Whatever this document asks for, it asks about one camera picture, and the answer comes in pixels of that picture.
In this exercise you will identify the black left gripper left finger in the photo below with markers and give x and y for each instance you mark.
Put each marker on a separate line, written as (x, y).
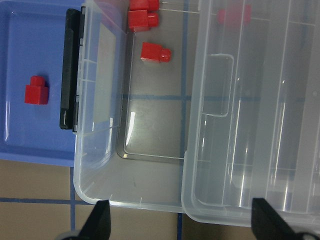
(98, 224)

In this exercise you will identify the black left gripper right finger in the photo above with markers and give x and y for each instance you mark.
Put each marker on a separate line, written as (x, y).
(267, 224)

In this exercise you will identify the clear plastic box lid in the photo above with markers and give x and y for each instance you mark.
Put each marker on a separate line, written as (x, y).
(254, 124)

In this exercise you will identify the red block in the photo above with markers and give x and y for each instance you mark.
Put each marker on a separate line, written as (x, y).
(142, 20)
(149, 5)
(37, 92)
(234, 15)
(155, 53)

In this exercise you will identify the clear plastic storage box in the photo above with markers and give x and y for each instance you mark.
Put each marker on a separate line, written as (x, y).
(131, 132)

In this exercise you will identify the blue plastic tray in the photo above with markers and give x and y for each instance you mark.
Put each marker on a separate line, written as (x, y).
(31, 44)

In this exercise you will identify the black box latch handle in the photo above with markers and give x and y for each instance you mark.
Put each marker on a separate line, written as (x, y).
(69, 69)

